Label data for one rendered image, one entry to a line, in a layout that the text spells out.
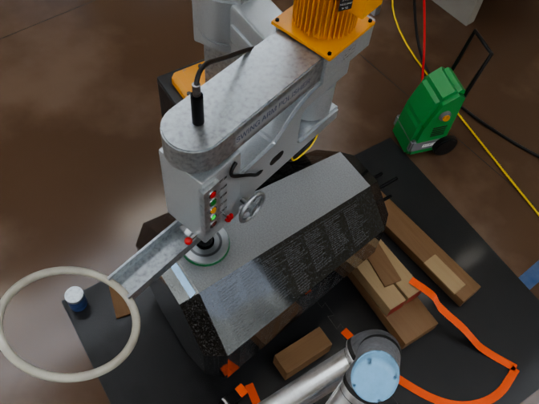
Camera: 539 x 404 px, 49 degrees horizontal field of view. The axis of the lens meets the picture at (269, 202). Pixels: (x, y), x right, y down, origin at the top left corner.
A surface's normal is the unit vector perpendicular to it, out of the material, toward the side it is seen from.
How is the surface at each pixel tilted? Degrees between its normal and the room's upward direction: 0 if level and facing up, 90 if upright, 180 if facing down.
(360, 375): 44
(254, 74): 0
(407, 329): 0
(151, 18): 0
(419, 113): 72
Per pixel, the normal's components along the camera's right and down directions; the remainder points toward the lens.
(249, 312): 0.46, 0.11
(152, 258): 0.08, -0.55
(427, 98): -0.89, 0.04
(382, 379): -0.20, 0.15
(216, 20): -0.28, 0.80
